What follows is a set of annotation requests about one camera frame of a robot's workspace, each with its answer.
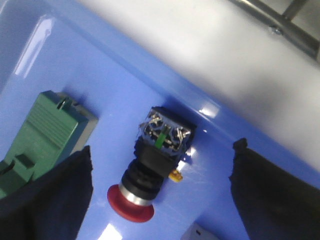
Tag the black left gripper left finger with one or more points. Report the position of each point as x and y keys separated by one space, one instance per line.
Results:
x=52 y=207

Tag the white electrical connector block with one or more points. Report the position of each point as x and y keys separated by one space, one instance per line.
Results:
x=196 y=232

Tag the grey metal rack frame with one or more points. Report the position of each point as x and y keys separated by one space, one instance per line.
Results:
x=282 y=24

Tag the red emergency stop button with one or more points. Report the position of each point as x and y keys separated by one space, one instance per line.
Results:
x=164 y=139

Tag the blue plastic tray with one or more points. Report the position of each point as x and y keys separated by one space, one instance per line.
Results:
x=60 y=45

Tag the green terminal block module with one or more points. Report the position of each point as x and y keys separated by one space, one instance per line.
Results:
x=55 y=127

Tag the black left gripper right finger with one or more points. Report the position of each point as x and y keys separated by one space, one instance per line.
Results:
x=272 y=203

